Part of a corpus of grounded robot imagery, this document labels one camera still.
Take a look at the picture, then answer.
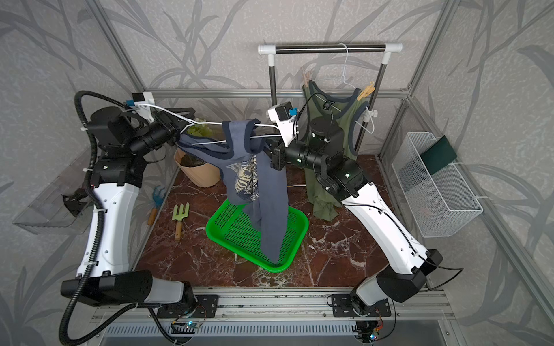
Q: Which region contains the green garden fork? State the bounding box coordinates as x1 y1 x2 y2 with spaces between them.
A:
172 203 190 242

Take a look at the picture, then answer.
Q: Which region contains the white wire hanger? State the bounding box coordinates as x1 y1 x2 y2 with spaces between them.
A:
150 105 281 138
339 43 376 134

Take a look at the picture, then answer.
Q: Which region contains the green tank top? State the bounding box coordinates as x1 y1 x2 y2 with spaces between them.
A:
303 81 369 221

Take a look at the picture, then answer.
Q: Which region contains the white wire mesh basket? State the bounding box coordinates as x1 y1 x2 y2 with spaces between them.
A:
392 132 483 238

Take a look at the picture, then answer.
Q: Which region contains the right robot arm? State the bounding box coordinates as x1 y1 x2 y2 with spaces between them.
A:
267 102 443 317

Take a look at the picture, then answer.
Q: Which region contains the potted artificial flower plant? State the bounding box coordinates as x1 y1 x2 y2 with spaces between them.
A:
174 124 221 187

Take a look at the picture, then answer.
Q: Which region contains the wooden clothespin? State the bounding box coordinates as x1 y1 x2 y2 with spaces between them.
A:
302 70 312 87
357 82 375 101

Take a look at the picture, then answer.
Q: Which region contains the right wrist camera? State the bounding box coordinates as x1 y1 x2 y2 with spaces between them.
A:
266 102 298 148

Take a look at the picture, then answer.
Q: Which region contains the wooden clothespin right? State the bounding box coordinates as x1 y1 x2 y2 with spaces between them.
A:
357 82 375 101

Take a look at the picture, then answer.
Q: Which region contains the green plastic basket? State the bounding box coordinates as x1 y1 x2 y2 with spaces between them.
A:
206 200 309 273

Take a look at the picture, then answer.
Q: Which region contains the navy blue tank top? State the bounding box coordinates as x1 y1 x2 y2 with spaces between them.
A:
177 119 289 263

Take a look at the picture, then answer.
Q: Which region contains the metal clothes rack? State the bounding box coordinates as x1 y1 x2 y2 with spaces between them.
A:
257 42 403 191

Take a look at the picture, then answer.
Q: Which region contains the red spray bottle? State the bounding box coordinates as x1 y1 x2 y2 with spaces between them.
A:
62 187 89 217

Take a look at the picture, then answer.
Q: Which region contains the clear plastic wall shelf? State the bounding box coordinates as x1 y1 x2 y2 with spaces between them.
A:
12 148 92 235

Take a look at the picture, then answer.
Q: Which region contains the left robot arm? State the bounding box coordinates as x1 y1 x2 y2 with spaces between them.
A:
59 90 199 345

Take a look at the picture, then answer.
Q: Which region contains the wooden clothespin left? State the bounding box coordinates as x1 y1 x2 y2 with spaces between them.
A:
302 70 312 87

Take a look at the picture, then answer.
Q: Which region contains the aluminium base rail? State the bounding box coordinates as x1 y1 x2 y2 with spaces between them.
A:
92 287 455 323

